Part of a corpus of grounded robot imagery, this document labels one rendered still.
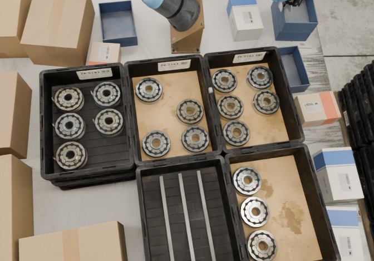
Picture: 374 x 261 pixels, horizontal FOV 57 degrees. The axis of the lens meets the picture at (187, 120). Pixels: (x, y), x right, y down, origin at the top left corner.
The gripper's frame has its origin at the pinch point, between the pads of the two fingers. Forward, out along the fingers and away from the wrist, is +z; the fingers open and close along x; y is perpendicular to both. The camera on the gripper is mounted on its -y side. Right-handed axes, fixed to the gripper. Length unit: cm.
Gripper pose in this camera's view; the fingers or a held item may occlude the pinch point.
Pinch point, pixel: (281, 6)
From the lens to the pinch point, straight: 168.4
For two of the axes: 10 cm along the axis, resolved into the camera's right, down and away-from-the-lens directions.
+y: 0.4, 9.3, -3.6
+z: -0.7, 3.6, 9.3
